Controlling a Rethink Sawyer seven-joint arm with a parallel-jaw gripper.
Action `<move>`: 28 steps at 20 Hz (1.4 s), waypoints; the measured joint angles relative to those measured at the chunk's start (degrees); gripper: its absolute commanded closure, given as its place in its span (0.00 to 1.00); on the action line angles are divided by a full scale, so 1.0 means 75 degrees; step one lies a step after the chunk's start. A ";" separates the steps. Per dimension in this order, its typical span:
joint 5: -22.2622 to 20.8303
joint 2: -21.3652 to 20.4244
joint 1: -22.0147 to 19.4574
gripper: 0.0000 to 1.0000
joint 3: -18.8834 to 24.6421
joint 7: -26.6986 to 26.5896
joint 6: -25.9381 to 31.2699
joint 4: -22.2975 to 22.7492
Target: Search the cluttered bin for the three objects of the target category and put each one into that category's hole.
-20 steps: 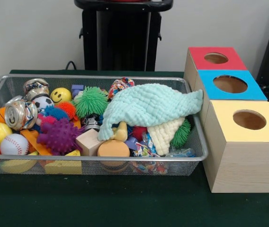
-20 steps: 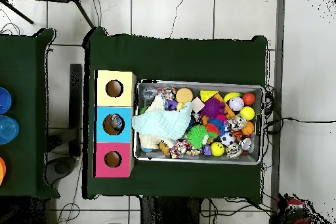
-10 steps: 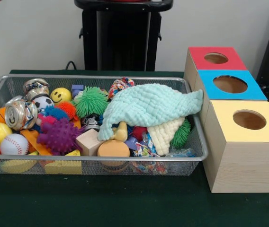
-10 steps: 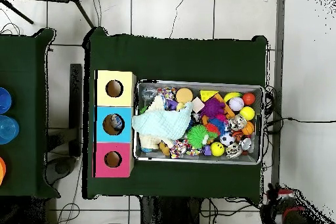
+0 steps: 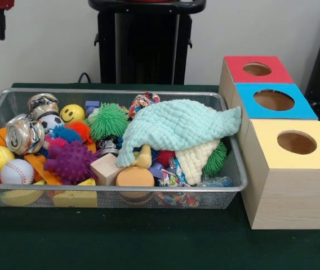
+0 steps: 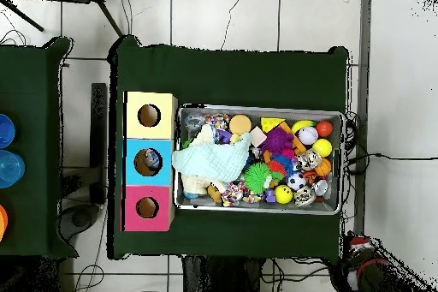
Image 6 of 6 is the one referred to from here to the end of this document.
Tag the wooden cube block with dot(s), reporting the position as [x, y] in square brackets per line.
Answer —
[258, 136]

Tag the clear plastic wrapper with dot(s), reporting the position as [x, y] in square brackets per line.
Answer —
[153, 162]

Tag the orange plastic cup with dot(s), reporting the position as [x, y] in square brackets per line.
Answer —
[3, 222]

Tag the light blue plastic cup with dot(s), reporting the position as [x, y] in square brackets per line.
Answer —
[10, 169]

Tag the crushed silver can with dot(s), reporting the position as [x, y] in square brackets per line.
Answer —
[309, 159]

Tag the wooden three-hole sorting box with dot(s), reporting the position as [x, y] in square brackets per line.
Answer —
[137, 162]

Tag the dark blue plastic cup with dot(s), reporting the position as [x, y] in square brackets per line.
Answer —
[5, 132]

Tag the red ball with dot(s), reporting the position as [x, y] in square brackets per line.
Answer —
[324, 127]

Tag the orange round disc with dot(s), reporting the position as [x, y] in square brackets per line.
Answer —
[240, 125]

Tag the purple spiky ball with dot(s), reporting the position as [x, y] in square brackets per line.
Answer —
[277, 140]

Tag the clear mesh bin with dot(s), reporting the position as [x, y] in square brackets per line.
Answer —
[195, 110]

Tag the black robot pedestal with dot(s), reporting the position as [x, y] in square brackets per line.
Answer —
[226, 278]

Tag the mint green cloth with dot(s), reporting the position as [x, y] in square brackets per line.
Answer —
[215, 158]

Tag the dark green table cloth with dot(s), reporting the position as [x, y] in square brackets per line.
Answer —
[233, 76]

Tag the clear wrapper with blue print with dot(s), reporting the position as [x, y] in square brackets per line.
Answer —
[194, 122]

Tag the yellow smiley face ball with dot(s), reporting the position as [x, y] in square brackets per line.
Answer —
[283, 195]

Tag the dark green side-table cloth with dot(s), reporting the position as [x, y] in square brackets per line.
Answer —
[34, 100]

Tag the green spiky ball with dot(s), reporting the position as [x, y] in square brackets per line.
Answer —
[258, 178]

